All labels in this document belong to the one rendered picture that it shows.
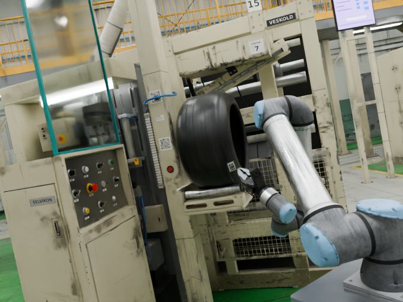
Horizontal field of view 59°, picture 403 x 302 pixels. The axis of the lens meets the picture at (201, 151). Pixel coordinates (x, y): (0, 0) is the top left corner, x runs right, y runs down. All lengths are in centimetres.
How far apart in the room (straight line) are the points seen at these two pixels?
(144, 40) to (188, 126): 63
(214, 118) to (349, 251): 100
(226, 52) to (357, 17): 395
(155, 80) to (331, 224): 140
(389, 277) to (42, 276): 148
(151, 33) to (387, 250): 168
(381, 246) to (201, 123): 106
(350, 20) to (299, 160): 479
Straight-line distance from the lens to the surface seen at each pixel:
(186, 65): 243
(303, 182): 134
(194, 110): 198
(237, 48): 235
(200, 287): 238
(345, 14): 603
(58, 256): 185
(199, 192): 209
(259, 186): 178
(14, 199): 194
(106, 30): 276
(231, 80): 247
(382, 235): 130
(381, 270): 137
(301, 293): 145
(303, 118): 160
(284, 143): 143
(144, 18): 231
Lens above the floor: 125
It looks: 3 degrees down
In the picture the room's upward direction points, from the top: 11 degrees counter-clockwise
